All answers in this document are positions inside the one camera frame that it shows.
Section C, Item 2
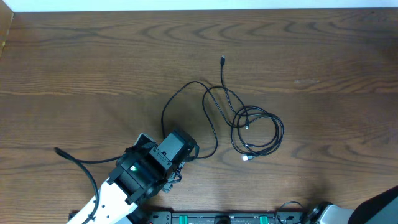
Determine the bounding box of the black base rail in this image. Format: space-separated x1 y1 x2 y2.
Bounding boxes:
116 211 305 224

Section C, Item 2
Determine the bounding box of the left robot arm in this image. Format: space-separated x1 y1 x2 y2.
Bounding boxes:
68 129 199 224

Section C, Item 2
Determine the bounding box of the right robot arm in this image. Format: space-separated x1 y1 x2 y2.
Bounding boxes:
303 186 397 224

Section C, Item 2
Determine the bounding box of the left camera cable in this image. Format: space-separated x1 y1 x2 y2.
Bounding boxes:
54 146 131 224

